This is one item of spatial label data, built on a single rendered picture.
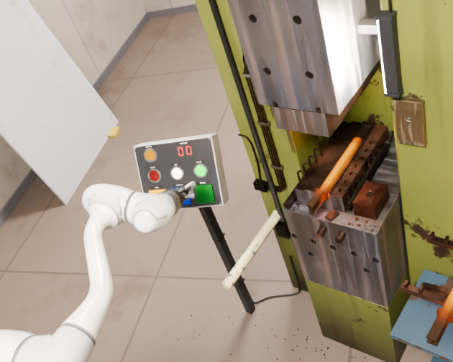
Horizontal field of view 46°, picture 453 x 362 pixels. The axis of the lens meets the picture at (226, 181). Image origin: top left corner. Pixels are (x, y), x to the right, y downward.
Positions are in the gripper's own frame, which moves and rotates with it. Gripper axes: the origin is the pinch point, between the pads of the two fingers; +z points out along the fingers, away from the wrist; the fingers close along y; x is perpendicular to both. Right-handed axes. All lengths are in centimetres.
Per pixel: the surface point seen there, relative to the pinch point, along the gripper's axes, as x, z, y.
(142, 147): 15.5, 13.2, -23.0
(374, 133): 6, 37, 66
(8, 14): 108, 168, -186
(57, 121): 26, 179, -174
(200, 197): -7.0, 12.5, -1.6
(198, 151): 10.9, 13.2, 0.7
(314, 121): 19, -8, 50
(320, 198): -10.6, 7.2, 45.8
